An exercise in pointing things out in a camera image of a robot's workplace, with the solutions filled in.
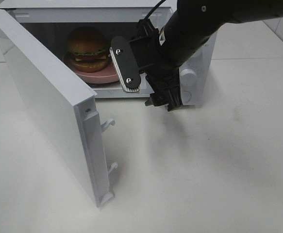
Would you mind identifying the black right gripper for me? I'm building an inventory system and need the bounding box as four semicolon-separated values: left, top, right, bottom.
129;18;183;112

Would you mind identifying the white timer knob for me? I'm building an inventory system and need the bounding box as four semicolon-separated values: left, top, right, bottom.
180;68;197;86

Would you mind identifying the round white door button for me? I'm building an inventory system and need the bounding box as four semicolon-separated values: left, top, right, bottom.
181;91;192;103

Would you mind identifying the pink round plate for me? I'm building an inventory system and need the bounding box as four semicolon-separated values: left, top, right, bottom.
62;53;118;85

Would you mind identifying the burger with lettuce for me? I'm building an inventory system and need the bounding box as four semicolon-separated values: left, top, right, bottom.
67;26;109;73

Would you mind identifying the white microwave door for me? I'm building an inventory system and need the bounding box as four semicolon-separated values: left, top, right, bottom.
0;10;117;207

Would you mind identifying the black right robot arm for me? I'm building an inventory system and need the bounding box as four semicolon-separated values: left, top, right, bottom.
123;0;283;110

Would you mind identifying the glass turntable plate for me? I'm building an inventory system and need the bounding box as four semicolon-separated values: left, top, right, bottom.
86;81;119;87

